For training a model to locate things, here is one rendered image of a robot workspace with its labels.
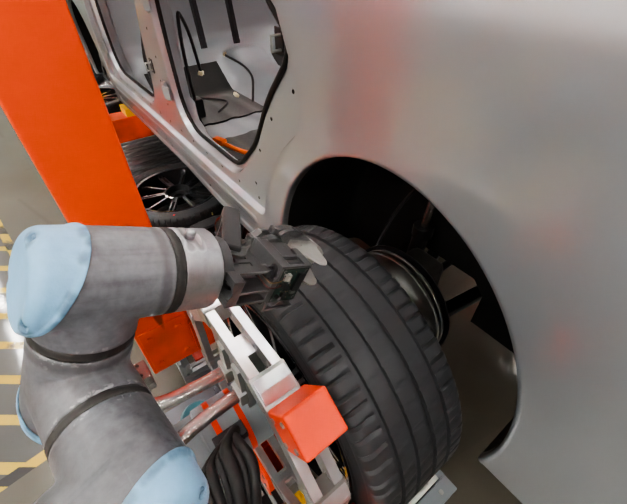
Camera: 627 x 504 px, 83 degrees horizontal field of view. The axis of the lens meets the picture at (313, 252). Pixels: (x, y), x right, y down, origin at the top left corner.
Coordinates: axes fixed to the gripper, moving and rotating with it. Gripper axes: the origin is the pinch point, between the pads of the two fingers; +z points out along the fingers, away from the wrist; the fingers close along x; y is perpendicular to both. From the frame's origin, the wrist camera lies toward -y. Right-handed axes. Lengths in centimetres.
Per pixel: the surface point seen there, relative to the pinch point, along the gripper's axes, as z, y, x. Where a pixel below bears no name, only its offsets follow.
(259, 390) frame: -7.4, 8.6, -19.8
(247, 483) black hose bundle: -9.8, 16.3, -30.8
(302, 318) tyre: -0.1, 4.5, -10.3
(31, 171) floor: 28, -346, -164
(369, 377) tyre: 5.5, 17.2, -12.2
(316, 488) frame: -1.1, 22.7, -29.3
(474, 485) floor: 104, 49, -83
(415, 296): 43.2, 4.2, -12.5
